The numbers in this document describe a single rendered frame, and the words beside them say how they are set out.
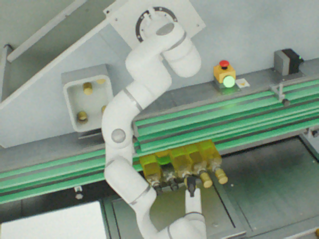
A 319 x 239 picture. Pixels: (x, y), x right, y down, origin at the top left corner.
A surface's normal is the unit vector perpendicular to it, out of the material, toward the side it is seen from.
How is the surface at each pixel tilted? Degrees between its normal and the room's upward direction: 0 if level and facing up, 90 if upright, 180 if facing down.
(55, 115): 0
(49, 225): 90
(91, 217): 90
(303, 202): 90
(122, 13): 4
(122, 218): 90
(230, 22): 0
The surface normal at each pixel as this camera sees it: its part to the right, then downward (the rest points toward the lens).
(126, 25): 0.30, 0.52
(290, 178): -0.11, -0.79
